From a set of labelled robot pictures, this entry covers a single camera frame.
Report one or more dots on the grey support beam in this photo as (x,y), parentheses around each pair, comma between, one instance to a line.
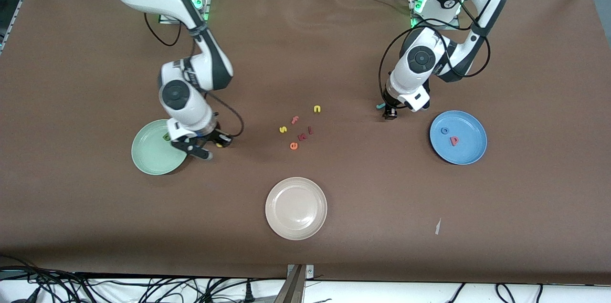
(291,288)

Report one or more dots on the metal table edge bracket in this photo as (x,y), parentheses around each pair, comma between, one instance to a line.
(309,272)

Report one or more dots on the aluminium frame profile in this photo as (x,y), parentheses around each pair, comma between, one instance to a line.
(19,2)

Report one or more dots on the blue plate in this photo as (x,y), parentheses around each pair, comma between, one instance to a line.
(465,143)

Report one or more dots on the white tape scrap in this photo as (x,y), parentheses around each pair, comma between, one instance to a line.
(437,227)

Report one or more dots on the beige plate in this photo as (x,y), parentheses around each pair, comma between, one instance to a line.
(296,208)

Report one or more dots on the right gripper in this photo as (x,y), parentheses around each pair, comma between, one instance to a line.
(217,135)

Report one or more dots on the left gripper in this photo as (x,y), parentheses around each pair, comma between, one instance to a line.
(390,112)

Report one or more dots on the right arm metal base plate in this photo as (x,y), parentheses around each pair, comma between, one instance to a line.
(206,12)

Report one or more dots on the green plate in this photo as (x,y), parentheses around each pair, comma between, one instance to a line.
(150,150)

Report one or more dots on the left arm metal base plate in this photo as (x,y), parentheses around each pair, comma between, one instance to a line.
(456,27)

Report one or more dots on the pink foam letter d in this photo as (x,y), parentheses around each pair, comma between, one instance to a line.
(455,141)

